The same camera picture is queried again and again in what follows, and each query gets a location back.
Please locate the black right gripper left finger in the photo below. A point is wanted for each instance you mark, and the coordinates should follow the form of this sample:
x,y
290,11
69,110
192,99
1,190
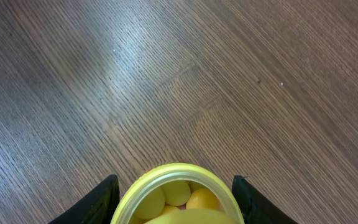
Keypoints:
x,y
96,207

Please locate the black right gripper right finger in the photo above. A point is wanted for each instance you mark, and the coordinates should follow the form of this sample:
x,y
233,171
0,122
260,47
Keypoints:
x,y
254,206

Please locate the yellow lidded jar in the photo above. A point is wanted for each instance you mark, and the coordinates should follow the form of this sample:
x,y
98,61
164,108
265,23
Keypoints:
x,y
178,193

